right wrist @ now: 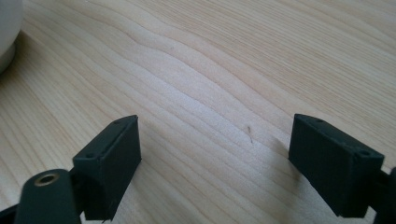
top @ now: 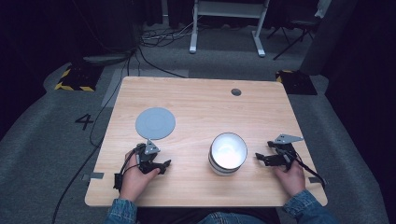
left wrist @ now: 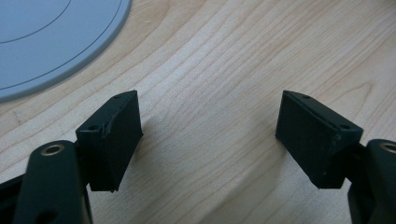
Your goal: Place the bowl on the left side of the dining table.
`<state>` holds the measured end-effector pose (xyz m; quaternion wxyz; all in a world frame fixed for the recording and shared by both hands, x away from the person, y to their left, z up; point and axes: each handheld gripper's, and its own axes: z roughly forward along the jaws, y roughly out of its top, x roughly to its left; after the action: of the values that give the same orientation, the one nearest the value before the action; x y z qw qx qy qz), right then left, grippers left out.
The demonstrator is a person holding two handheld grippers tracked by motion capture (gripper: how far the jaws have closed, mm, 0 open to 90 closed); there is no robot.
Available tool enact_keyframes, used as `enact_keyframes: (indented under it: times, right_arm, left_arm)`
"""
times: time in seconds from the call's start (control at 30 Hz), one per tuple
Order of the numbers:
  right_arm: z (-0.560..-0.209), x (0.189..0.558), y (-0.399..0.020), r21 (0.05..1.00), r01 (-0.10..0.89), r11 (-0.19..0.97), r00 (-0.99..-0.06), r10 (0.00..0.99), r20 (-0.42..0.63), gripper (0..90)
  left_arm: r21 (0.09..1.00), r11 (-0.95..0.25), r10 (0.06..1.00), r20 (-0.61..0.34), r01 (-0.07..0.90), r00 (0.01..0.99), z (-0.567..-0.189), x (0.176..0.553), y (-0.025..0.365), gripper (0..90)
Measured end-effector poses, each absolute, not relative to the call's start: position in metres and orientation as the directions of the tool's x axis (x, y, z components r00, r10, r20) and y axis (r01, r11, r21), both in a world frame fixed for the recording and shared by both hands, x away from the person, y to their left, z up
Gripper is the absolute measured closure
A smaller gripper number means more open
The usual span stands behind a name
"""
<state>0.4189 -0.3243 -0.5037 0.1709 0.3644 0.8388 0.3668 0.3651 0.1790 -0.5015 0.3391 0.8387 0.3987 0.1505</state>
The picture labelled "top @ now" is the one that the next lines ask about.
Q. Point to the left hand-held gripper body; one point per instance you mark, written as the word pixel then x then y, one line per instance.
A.
pixel 146 158

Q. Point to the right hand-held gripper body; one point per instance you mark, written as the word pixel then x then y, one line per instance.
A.
pixel 285 154

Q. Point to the person's left hand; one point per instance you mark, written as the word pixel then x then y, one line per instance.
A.
pixel 135 180

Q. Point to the person's right hand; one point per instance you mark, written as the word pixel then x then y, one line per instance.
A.
pixel 291 180

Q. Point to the grey round plate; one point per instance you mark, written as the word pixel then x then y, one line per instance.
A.
pixel 155 123

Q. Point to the white bowl with dark rim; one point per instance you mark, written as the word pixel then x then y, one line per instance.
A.
pixel 228 152

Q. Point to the grey tape strip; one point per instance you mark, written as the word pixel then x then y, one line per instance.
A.
pixel 316 180
pixel 95 176

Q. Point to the grey table grommet hole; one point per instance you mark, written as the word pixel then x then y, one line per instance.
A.
pixel 236 92

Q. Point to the black folding chair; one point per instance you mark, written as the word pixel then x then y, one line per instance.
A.
pixel 295 26

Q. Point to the black yellow striped base plate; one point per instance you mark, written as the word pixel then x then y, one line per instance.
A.
pixel 79 77
pixel 295 82

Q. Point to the white metal desk frame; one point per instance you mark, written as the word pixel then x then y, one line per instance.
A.
pixel 229 9

